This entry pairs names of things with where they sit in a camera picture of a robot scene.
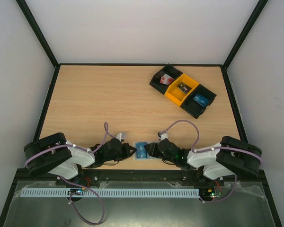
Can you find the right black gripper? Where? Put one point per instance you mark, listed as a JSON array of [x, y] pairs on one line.
[[154, 149]]

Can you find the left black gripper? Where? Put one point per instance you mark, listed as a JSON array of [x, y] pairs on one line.
[[126, 153]]

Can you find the blue VIP credit card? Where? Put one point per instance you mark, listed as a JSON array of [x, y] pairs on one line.
[[201, 100]]

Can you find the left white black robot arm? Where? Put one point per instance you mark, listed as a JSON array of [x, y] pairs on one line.
[[56, 155]]

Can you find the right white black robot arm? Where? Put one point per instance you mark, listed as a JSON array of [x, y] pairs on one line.
[[228, 157]]

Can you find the black bin with blue card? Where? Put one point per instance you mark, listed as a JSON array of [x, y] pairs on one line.
[[192, 107]]

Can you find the dark card in yellow bin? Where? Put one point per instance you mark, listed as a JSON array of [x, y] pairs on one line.
[[184, 88]]

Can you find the red white card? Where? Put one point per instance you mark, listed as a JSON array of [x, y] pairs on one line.
[[166, 79]]

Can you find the black bin with red card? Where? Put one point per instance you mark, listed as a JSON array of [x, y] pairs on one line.
[[168, 69]]

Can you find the yellow bin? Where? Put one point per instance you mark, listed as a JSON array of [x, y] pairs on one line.
[[174, 94]]

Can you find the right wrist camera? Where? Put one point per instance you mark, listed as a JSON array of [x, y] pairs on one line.
[[162, 136]]

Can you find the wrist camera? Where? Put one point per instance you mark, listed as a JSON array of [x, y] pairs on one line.
[[162, 136], [121, 137]]

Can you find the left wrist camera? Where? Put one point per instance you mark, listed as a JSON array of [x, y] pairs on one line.
[[121, 137]]

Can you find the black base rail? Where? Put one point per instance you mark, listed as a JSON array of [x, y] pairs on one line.
[[94, 177]]

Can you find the white slotted cable duct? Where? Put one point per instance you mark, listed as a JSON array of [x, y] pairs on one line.
[[110, 193]]

